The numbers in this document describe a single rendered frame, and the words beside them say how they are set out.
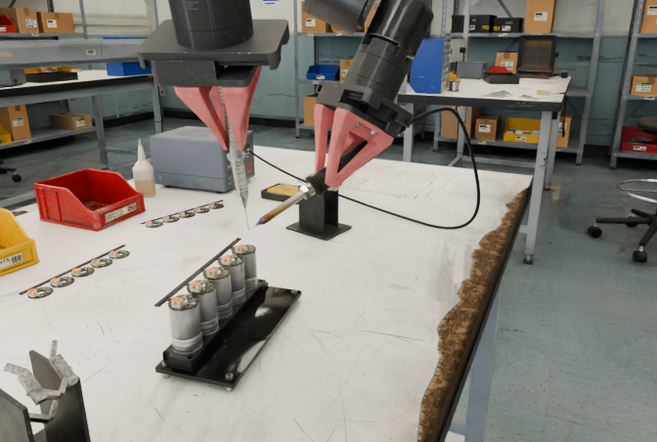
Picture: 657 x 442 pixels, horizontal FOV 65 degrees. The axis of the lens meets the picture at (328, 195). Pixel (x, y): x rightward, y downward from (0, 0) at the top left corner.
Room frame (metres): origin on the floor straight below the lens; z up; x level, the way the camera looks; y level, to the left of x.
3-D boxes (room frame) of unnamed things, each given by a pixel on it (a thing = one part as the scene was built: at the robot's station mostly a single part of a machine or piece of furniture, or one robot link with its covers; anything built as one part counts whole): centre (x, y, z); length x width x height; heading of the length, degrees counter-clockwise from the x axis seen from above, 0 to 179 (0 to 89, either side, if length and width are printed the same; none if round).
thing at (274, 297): (0.42, 0.09, 0.76); 0.16 x 0.07 x 0.01; 163
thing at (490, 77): (2.99, -0.98, 0.77); 0.24 x 0.16 x 0.04; 171
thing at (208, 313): (0.40, 0.11, 0.79); 0.02 x 0.02 x 0.05
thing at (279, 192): (0.85, 0.07, 0.76); 0.07 x 0.05 x 0.02; 61
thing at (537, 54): (3.30, -1.33, 0.88); 0.30 x 0.23 x 0.25; 64
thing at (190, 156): (0.94, 0.23, 0.80); 0.15 x 0.12 x 0.10; 70
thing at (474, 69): (3.26, -0.89, 0.80); 0.15 x 0.12 x 0.10; 58
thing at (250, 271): (0.48, 0.09, 0.79); 0.02 x 0.02 x 0.05
